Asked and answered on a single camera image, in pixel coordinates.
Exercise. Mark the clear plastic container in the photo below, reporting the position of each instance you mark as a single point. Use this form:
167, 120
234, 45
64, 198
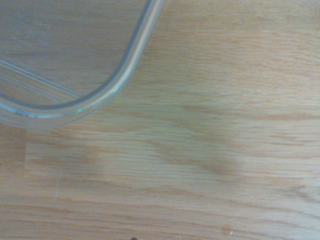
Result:
62, 50

